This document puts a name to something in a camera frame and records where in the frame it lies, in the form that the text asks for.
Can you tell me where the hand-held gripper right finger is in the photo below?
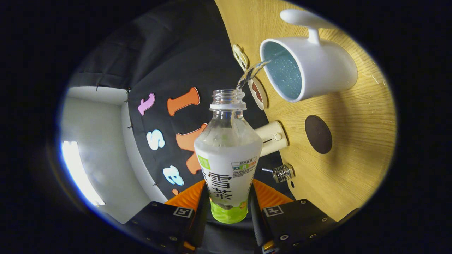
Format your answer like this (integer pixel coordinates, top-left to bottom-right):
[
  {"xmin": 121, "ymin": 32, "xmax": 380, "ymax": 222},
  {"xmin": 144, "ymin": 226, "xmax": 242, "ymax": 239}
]
[{"xmin": 248, "ymin": 178, "xmax": 359, "ymax": 254}]

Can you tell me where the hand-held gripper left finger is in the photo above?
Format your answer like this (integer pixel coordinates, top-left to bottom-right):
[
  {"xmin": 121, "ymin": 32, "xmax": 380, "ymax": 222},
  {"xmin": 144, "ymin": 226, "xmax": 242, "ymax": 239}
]
[{"xmin": 125, "ymin": 179, "xmax": 209, "ymax": 254}]

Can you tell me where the white green label juice bottle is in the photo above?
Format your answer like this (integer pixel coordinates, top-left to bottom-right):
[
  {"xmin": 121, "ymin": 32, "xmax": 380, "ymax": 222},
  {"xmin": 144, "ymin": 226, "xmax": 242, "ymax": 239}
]
[{"xmin": 194, "ymin": 89, "xmax": 263, "ymax": 224}]

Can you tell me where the dark brown round coaster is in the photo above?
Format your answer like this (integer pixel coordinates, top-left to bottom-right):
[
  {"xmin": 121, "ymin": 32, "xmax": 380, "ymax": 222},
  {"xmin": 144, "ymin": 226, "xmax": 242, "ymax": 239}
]
[{"xmin": 305, "ymin": 115, "xmax": 333, "ymax": 155}]

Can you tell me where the clear poured juice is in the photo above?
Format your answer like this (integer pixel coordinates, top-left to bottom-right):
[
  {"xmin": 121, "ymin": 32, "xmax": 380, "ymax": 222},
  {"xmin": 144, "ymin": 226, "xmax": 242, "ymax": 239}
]
[{"xmin": 236, "ymin": 60, "xmax": 272, "ymax": 90}]

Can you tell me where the white cup with blue inside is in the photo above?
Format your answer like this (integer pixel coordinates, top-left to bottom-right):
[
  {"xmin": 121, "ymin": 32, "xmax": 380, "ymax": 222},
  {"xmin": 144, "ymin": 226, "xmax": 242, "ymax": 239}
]
[{"xmin": 260, "ymin": 9, "xmax": 358, "ymax": 103}]

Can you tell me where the white toaster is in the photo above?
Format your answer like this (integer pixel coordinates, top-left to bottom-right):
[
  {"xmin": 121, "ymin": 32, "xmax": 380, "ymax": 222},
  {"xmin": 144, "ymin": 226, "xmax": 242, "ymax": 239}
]
[{"xmin": 254, "ymin": 121, "xmax": 289, "ymax": 157}]

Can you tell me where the white round plate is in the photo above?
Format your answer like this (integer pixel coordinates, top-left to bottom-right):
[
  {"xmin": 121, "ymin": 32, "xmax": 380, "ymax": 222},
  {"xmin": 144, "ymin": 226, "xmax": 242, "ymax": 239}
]
[{"xmin": 247, "ymin": 78, "xmax": 268, "ymax": 111}]

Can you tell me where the wooden table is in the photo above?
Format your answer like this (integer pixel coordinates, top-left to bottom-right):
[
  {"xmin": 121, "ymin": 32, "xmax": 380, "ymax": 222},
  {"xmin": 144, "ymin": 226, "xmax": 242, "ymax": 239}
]
[{"xmin": 214, "ymin": 0, "xmax": 398, "ymax": 222}]

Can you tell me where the white divided dish with beans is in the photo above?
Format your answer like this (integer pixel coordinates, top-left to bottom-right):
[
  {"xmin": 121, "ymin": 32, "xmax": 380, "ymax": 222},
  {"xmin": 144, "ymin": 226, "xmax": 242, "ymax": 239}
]
[{"xmin": 233, "ymin": 44, "xmax": 249, "ymax": 72}]

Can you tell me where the black backdrop cloth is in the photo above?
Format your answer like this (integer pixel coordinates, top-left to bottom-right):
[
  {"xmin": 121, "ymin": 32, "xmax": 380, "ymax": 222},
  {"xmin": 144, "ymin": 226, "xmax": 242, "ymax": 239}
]
[{"xmin": 69, "ymin": 0, "xmax": 293, "ymax": 212}]

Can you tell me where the metal wire utensil holder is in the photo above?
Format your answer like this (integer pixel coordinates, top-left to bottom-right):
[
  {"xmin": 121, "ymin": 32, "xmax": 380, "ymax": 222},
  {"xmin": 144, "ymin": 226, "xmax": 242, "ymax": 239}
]
[{"xmin": 272, "ymin": 163, "xmax": 296, "ymax": 183}]

